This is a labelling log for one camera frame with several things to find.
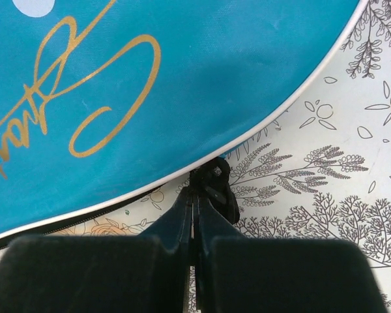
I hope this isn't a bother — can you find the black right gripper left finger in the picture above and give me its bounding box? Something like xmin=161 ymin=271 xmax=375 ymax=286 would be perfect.
xmin=0 ymin=188 xmax=192 ymax=312

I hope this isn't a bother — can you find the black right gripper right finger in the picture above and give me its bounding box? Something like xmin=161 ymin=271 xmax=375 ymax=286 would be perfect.
xmin=195 ymin=198 xmax=391 ymax=312

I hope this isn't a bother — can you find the blue sport racket bag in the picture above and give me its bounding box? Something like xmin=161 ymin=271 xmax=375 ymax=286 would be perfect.
xmin=0 ymin=1 xmax=367 ymax=249

